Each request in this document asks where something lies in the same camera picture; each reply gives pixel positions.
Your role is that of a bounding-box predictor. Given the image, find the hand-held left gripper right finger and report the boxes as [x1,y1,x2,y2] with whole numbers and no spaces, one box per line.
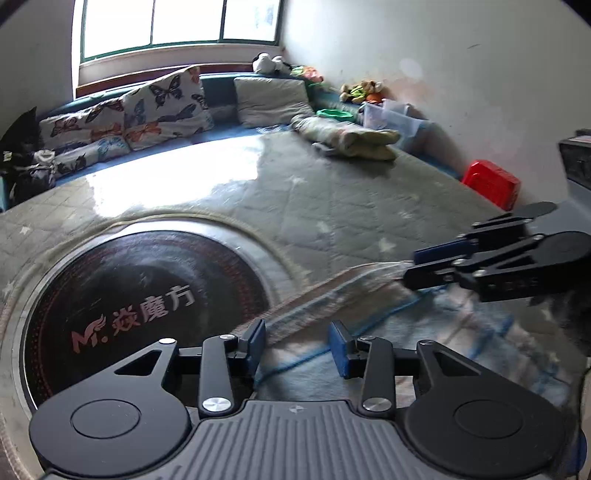
[328,320,485,418]

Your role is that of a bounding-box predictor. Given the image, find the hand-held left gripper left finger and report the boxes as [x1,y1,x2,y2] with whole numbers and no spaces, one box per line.
[113,318,267,418]

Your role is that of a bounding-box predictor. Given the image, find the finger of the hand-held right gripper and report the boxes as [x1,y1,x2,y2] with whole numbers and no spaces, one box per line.
[403,233,591,304]
[414,202,558,265]

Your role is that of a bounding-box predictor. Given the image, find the blue striped cloth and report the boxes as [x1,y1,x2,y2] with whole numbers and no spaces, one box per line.
[231,261,583,417]

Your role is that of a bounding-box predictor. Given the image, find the red plastic stool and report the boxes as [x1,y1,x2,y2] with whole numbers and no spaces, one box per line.
[462,159,522,212]

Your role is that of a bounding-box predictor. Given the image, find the grey quilted star table cover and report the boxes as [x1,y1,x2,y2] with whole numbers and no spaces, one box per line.
[0,124,575,480]

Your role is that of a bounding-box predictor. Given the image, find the round black induction cooker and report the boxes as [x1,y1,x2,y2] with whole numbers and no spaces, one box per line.
[0,212,306,462]

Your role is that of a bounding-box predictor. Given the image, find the clear plastic storage box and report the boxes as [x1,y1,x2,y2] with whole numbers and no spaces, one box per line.
[359,99,431,154]

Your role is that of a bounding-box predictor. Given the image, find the folded yellowish cloth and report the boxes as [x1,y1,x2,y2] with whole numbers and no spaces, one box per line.
[291,115,402,162]

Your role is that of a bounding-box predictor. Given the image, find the brown stuffed toys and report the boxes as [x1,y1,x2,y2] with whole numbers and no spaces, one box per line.
[340,80,385,105]

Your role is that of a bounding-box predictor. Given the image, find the orange green toys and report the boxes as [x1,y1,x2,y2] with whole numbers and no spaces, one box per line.
[290,65,325,85]

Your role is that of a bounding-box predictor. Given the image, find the grey cushion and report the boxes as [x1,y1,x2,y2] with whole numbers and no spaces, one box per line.
[233,76,315,129]

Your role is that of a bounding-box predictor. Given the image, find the butterfly print pillow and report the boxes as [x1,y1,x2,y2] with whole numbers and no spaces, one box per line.
[38,97,129,153]
[121,65,216,151]
[46,137,133,179]

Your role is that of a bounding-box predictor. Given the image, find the blue bench sofa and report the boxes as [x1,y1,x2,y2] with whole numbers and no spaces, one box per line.
[0,71,463,213]

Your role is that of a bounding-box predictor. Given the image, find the white plush toy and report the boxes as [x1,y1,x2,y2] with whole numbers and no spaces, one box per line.
[252,52,286,75]

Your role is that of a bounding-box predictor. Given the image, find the black bag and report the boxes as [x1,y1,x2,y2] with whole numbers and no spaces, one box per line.
[0,107,59,209]

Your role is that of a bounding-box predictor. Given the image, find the green framed window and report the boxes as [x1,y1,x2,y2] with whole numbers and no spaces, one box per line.
[80,0,283,62]

